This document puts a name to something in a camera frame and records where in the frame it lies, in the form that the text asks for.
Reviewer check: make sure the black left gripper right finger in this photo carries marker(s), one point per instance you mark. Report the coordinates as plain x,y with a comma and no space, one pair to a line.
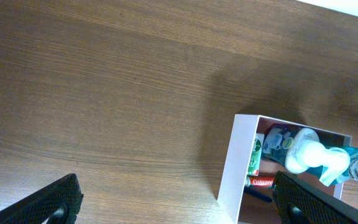
299,202

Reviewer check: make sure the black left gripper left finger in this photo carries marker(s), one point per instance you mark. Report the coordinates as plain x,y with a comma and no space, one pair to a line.
58,202

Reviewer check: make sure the blue disposable razor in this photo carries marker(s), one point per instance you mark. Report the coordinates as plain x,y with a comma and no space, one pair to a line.
257,195

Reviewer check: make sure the Colgate toothpaste tube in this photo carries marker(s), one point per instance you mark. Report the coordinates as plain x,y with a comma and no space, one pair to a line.
256,181

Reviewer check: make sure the green Dettol soap box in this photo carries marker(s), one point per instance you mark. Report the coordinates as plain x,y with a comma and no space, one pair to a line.
254,164

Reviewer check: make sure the white cardboard box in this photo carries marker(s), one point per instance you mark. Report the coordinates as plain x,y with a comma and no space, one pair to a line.
248,209

